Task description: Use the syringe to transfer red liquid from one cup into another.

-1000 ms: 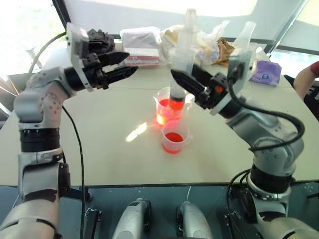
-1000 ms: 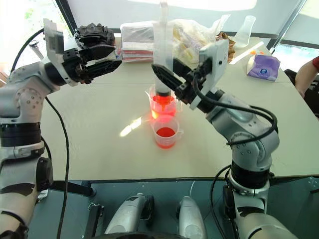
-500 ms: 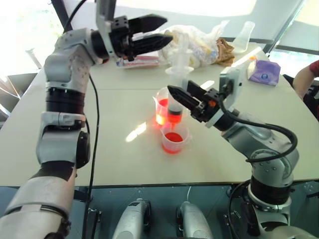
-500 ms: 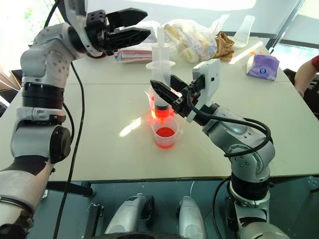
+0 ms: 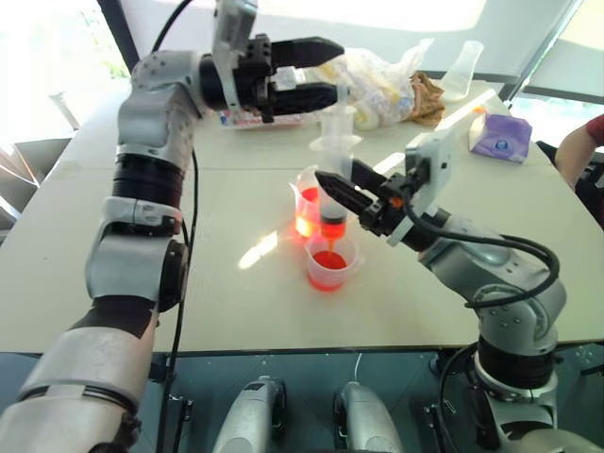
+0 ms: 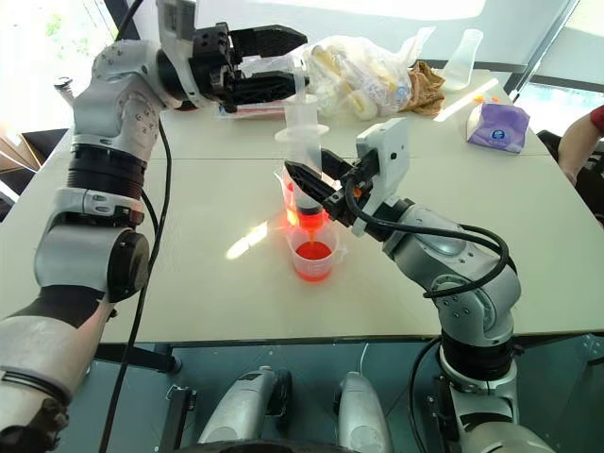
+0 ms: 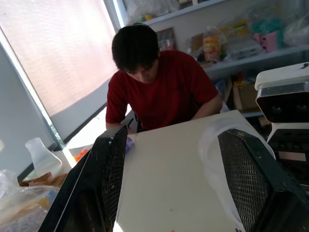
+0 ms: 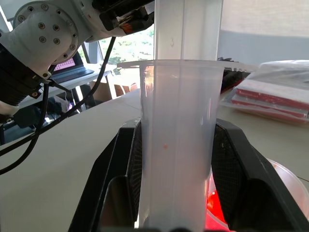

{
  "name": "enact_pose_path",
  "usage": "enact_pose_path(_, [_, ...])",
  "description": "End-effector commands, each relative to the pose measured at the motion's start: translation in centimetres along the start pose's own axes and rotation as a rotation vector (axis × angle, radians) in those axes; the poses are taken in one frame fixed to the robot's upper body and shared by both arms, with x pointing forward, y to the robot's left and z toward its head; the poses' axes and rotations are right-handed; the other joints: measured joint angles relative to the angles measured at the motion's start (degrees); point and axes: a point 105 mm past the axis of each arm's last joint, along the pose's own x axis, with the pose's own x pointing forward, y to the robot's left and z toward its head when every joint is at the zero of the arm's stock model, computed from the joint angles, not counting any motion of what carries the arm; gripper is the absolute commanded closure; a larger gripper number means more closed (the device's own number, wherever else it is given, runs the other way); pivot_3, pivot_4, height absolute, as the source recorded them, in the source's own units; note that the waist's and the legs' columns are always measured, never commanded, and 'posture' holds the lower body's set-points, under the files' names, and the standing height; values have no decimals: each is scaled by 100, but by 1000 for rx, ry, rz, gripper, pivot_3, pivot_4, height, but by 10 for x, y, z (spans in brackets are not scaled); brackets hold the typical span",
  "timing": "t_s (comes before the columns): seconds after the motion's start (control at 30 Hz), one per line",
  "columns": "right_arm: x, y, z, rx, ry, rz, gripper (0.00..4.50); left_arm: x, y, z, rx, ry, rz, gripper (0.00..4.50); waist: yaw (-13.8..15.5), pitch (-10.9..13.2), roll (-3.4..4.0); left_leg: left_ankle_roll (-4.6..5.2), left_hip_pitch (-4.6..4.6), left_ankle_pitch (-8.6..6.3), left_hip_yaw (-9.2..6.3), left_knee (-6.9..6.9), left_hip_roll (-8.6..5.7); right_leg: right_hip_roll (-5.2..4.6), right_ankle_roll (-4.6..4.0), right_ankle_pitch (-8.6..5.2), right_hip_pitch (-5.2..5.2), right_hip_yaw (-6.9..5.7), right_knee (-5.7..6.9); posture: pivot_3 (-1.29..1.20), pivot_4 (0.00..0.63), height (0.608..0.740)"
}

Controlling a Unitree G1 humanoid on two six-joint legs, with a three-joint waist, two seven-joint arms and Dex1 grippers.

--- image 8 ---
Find clear cup with red liquid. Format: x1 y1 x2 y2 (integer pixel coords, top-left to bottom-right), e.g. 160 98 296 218
205 158 309 228

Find laptop with pink screen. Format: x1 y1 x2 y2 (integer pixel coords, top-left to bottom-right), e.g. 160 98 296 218
51 52 95 83

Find white syringe plunger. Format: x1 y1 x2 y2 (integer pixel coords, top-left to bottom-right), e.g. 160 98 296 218
154 0 224 61

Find brown cardboard box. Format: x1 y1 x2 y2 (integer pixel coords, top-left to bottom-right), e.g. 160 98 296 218
89 81 139 102

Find black object behind syringe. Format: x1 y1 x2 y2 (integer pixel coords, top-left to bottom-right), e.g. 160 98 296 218
217 57 252 94

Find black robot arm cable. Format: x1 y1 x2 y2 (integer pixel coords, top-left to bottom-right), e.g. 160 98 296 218
0 36 117 176

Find bagged red and white packs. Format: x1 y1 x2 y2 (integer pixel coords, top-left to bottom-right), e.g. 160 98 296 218
220 59 309 126

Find translucent plastic cup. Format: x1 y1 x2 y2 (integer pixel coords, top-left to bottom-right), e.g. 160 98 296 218
116 59 257 232

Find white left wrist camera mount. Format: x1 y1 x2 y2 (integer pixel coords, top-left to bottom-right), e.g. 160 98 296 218
81 0 121 43

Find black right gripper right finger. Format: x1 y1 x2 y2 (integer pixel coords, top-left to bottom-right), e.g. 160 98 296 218
211 118 309 232

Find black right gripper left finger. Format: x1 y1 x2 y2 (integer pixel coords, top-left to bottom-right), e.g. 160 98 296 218
69 117 143 232

